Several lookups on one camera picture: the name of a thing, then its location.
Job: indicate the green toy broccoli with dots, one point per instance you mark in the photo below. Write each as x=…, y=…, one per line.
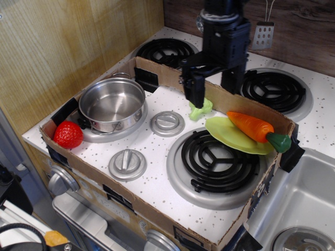
x=197, y=112

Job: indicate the back right black burner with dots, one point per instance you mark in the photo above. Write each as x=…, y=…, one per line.
x=279, y=90

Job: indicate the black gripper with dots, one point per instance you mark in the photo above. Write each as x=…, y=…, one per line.
x=224, y=49

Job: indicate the silver back stove knob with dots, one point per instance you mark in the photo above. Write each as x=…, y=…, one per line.
x=249, y=62

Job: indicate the cardboard fence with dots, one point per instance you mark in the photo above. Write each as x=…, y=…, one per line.
x=152, y=195

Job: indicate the front right black burner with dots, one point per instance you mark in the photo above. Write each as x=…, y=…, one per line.
x=211, y=175

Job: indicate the orange toy carrot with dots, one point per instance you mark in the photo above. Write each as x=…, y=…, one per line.
x=260, y=131

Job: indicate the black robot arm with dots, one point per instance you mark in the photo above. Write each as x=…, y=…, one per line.
x=222, y=8

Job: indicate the back left black burner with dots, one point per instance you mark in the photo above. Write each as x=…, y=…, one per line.
x=166, y=51

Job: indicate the black burner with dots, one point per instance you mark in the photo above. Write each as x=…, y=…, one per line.
x=211, y=175
x=166, y=51
x=279, y=90

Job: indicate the red toy strawberry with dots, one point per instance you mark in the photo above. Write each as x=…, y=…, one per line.
x=68, y=135

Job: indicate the silver oven door handle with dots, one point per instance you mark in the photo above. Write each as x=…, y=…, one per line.
x=104, y=231

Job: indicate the hanging silver strainer ladle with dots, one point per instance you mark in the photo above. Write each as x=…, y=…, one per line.
x=200, y=21

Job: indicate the silver toy sink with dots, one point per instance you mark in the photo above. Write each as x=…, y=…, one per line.
x=298, y=212

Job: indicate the silver oven knob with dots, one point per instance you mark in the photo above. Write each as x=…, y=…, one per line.
x=61, y=181
x=158, y=241

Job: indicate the hanging silver slotted spatula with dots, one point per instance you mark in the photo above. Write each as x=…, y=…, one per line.
x=263, y=35

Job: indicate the silver oven knob right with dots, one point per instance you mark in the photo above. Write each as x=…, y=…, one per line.
x=158, y=241

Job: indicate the silver middle stove knob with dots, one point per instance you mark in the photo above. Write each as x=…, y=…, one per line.
x=167, y=124

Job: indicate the light green toy plate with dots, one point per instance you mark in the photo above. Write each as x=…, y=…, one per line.
x=223, y=130

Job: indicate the orange yellow object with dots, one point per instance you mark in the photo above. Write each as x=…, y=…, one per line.
x=54, y=238

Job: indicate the silver oven knob left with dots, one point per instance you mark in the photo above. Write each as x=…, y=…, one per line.
x=61, y=181

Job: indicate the silver front stove knob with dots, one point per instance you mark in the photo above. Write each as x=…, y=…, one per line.
x=127, y=165

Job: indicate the small steel pot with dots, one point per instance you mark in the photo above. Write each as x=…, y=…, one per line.
x=112, y=105

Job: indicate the silver stove knob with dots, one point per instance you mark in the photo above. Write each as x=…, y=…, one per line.
x=249, y=62
x=127, y=165
x=167, y=124

